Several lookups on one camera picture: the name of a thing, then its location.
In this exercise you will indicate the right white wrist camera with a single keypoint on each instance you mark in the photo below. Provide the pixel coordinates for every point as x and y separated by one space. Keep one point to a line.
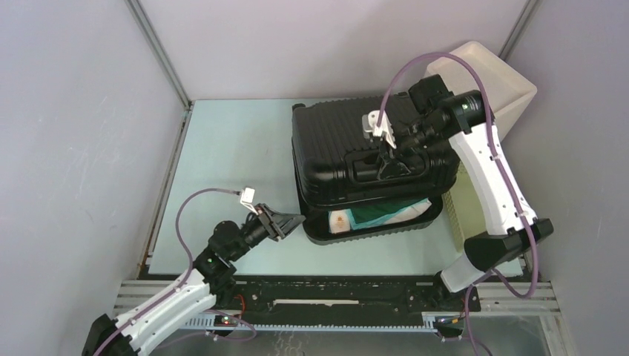
376 124

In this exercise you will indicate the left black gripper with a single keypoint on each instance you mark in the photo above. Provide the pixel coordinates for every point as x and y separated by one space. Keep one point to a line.
282 224

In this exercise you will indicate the black ribbed hard-shell suitcase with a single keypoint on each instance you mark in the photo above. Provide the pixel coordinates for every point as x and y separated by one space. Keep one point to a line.
336 167

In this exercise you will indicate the light teal bottom garment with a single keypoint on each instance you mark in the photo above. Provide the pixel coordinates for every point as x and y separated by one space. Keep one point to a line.
386 213

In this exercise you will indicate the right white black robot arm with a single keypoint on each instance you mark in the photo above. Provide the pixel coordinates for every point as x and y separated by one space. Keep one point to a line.
467 124

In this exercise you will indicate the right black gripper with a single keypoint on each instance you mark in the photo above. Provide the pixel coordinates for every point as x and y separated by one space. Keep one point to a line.
392 166

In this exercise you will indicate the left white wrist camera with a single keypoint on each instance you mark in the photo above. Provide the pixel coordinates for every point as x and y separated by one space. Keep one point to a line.
246 199

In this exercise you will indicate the pale yellow perforated basket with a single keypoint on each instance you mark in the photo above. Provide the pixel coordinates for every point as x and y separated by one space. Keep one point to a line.
464 210

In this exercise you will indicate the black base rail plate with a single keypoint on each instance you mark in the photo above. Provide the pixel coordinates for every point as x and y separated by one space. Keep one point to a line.
343 301

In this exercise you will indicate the white stacked drawer unit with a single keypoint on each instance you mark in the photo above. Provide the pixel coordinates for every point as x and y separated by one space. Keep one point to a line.
509 92

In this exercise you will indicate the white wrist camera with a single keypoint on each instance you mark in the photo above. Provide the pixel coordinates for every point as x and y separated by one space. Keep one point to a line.
246 199
376 124

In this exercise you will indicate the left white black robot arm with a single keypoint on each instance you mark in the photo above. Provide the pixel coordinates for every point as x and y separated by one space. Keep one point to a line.
209 281

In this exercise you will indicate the white bottle orange logo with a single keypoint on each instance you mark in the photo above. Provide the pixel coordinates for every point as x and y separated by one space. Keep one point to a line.
339 222

